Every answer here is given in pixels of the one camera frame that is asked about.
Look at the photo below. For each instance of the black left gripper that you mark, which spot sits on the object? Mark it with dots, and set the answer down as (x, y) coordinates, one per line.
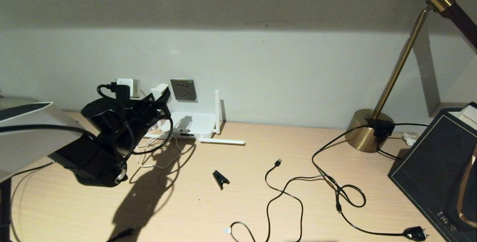
(143, 117)

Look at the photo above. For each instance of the white power adapter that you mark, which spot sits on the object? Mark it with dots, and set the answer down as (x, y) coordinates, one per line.
(159, 89)

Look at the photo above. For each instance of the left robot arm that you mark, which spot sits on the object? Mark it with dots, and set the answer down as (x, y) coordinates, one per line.
(93, 160)

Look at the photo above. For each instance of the white router with antennas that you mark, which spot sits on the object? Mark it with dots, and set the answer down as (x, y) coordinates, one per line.
(201, 124)

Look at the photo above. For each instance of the black clip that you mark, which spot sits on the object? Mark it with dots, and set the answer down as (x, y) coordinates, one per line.
(220, 177)

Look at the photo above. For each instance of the brass desk lamp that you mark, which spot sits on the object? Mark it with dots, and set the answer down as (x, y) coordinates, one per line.
(367, 134)

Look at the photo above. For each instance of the black block on lamp base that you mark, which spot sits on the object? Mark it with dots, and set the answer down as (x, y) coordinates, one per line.
(381, 127)

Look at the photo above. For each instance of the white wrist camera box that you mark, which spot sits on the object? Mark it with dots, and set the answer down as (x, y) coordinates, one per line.
(135, 87)

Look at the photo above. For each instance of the grey wall socket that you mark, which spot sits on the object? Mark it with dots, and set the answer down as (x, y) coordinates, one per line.
(184, 89)

